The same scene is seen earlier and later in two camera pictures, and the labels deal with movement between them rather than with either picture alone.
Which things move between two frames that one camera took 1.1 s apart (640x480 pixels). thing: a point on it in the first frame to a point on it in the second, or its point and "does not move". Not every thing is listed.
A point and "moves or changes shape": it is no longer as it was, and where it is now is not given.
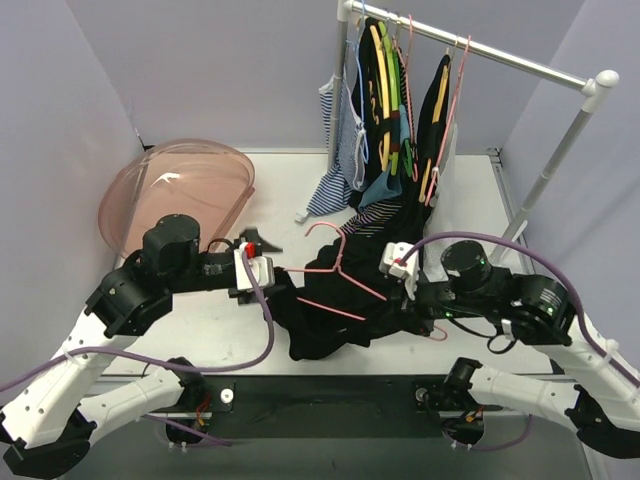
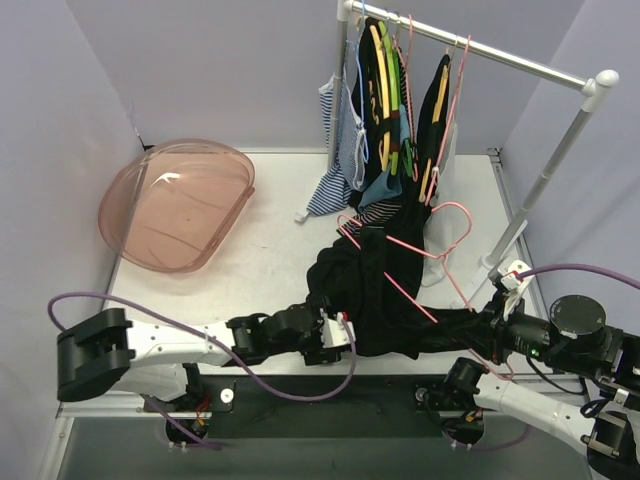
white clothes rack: [593, 86] does not move
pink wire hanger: [341, 267] to [443, 256]
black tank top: [341, 300] moves or changes shape
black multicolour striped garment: [371, 220] does not move
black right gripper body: [417, 298] to [498, 337]
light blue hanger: [361, 81] does not move
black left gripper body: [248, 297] to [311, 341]
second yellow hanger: [436, 112] does not move
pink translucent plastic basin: [207, 180] does not move
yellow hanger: [385, 96] does not move
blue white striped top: [334, 192] does not move
